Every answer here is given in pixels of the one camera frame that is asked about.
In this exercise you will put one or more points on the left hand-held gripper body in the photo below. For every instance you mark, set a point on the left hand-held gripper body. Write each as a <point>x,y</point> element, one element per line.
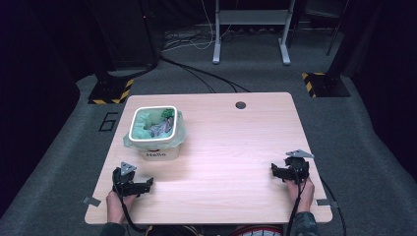
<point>124,183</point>

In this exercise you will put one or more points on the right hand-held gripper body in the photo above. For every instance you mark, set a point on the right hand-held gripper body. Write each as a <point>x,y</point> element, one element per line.
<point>297,168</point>

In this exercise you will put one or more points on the white plastic trash bin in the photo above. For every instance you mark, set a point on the white plastic trash bin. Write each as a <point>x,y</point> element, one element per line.
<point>159,154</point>

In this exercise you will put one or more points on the light green plastic bag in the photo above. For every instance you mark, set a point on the light green plastic bag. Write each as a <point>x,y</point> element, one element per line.
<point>141,122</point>

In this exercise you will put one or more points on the person's left hand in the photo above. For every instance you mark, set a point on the person's left hand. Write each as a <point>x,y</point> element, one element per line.
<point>115,209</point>

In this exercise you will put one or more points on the grey tape piece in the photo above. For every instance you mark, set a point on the grey tape piece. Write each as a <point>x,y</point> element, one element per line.
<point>326,202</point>
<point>91,201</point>

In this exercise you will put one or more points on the crumpled plastic wrappers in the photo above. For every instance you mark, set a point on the crumpled plastic wrappers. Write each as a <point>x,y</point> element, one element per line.
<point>161,129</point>

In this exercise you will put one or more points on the black yellow striped stand base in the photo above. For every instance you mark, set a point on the black yellow striped stand base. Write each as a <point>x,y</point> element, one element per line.
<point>108,90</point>
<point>324,85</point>

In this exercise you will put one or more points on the black stand post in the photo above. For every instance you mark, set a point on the black stand post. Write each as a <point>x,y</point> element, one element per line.
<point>131,32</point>
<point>350,39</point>

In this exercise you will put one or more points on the white metal desk frame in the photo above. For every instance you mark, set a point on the white metal desk frame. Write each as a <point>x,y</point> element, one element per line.
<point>252,17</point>

